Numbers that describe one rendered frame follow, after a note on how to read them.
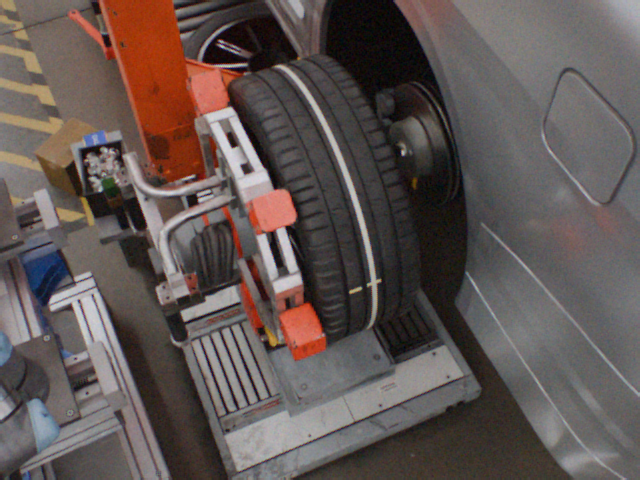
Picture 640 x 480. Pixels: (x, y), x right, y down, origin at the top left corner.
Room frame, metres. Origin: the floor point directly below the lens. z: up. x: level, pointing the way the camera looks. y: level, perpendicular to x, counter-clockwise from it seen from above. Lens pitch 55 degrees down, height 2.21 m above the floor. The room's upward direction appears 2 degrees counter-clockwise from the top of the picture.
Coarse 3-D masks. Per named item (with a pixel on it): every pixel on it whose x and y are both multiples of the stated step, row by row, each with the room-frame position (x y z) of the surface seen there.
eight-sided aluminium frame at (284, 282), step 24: (216, 120) 1.09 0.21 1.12; (216, 144) 1.05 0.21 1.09; (240, 144) 1.03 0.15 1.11; (216, 168) 1.27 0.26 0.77; (240, 168) 0.96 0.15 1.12; (216, 192) 1.21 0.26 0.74; (240, 192) 0.90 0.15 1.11; (264, 192) 0.91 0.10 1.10; (264, 240) 0.83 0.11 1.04; (288, 240) 0.84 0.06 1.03; (240, 264) 1.06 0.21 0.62; (264, 264) 0.81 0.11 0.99; (288, 264) 0.80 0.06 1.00; (288, 288) 0.77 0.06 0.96; (264, 312) 0.89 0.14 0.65
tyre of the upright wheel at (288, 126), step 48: (240, 96) 1.15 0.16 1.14; (288, 96) 1.10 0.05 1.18; (336, 96) 1.09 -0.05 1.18; (288, 144) 0.97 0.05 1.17; (336, 144) 0.98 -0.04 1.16; (384, 144) 0.99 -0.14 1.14; (336, 192) 0.89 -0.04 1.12; (384, 192) 0.91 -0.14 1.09; (336, 240) 0.82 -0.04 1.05; (384, 240) 0.84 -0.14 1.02; (336, 288) 0.76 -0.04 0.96; (384, 288) 0.80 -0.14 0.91; (336, 336) 0.75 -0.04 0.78
